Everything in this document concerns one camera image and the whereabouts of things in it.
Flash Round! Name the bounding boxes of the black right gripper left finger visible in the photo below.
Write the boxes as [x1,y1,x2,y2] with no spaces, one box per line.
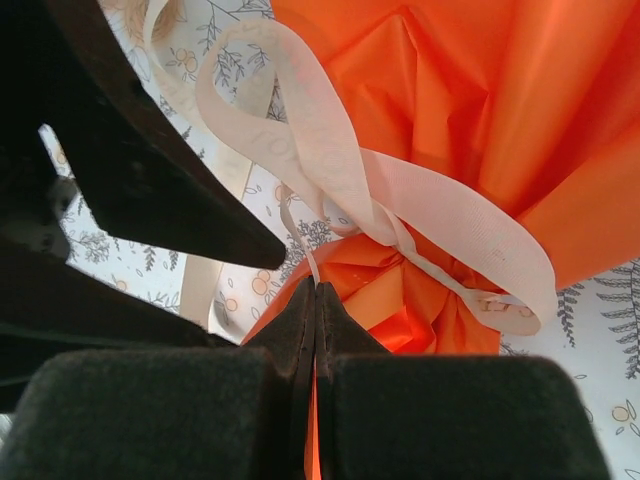
[0,279,317,480]

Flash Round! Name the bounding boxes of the floral print table cloth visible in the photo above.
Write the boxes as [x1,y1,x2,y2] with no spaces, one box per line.
[37,0,640,480]

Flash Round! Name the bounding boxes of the orange wrapping paper sheet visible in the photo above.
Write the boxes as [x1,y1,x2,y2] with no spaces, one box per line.
[242,0,640,480]

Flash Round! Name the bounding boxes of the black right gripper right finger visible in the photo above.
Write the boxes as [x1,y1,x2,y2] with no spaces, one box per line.
[314,281,614,480]

